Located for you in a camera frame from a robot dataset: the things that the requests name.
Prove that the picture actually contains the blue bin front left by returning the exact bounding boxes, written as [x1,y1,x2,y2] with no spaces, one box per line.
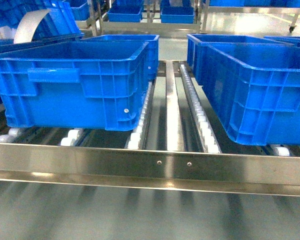
[0,41,148,131]

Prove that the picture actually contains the blue bin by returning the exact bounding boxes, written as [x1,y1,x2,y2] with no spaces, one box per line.
[0,41,148,131]
[199,43,300,146]
[187,34,293,75]

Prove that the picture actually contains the blue bin rear right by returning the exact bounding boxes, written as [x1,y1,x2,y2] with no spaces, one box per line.
[187,34,293,75]

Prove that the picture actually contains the steel flow rack shelf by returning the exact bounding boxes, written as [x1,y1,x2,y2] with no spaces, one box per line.
[0,59,300,197]

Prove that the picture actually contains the blue bin front right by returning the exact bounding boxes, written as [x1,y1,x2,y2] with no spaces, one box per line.
[199,43,300,146]

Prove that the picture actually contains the blue bin background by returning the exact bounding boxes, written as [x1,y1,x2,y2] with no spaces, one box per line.
[107,5,143,23]
[160,6,195,24]

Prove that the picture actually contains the blue bin far background right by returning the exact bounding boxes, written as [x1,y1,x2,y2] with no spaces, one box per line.
[160,6,195,24]

